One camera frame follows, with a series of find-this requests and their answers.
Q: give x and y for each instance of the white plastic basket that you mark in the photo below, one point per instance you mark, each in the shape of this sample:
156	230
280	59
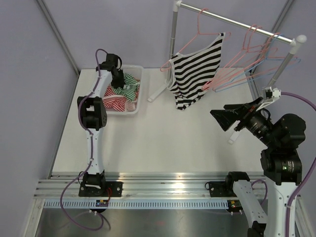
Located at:
136	71

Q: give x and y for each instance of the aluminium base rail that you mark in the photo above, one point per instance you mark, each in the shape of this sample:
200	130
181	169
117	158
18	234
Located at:
140	185

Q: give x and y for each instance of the white slotted cable duct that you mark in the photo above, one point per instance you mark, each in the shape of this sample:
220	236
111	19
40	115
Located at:
138	204

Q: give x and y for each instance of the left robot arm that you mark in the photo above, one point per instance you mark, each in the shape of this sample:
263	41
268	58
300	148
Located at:
93	118

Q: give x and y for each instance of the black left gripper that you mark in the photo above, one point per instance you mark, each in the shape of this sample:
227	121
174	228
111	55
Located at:
120	84

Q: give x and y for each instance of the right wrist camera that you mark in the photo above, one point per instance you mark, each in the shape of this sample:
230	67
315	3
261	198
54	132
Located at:
270	95

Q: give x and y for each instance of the pink wire hanger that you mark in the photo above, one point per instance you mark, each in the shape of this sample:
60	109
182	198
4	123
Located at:
270	55

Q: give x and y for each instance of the green white striped tank top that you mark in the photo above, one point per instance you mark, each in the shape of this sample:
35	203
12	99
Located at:
131	88

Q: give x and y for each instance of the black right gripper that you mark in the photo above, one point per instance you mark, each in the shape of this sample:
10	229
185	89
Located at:
227	117

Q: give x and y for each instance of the blue wire hanger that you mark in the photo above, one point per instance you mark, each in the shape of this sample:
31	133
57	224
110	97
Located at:
267	68

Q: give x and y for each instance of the red white striped tank top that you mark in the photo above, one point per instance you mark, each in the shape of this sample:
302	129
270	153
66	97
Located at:
117	102

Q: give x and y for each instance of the white clothes rack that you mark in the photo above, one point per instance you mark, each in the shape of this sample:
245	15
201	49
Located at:
294	43

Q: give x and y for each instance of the black white striped tank top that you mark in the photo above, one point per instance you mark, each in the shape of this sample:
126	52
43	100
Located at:
190	72

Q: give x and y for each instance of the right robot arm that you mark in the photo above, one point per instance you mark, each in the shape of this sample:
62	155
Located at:
280	162

